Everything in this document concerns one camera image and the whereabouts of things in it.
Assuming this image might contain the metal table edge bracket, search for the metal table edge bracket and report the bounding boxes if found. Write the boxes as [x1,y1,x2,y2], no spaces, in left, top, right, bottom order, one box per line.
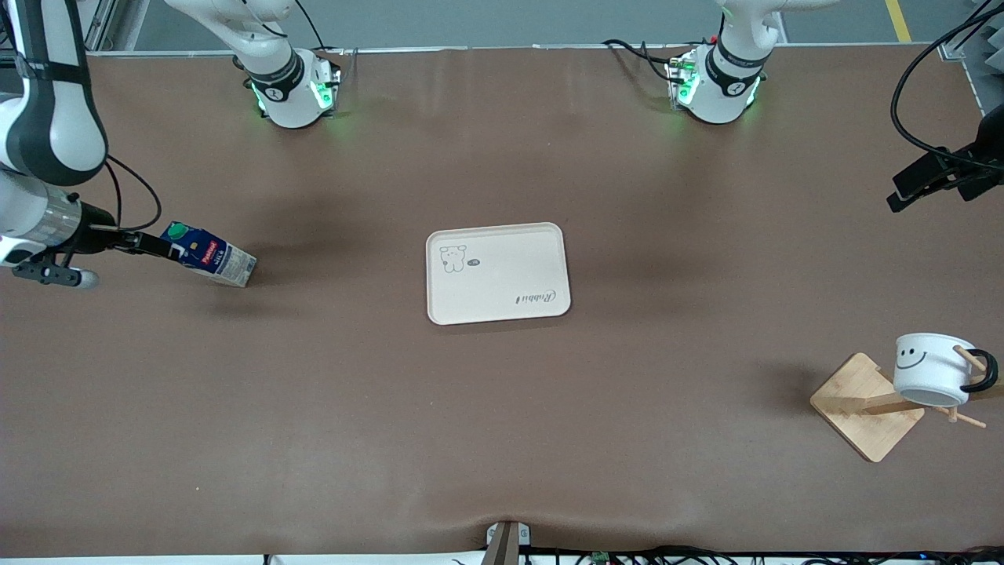
[485,520,533,565]

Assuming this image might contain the aluminium frame post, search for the aluminium frame post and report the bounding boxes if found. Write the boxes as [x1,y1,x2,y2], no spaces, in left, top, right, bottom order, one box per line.
[78,0,150,56]
[937,0,1004,64]

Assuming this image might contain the cream plastic serving tray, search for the cream plastic serving tray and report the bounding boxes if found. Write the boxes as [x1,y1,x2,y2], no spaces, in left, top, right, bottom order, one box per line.
[426,222,572,326]

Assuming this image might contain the white smiley face mug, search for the white smiley face mug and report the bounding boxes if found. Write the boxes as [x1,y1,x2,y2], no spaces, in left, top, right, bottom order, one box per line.
[893,333,1000,408]

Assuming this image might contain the brown table cover mat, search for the brown table cover mat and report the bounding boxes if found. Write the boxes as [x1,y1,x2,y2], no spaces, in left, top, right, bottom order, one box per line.
[0,43,1004,560]

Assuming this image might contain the blue and white milk carton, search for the blue and white milk carton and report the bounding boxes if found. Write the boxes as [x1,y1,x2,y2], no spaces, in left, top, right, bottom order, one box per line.
[160,221,258,289]

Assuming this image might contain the wooden cup rack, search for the wooden cup rack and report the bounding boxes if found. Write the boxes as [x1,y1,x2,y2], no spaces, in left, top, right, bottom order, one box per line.
[809,345,994,464]

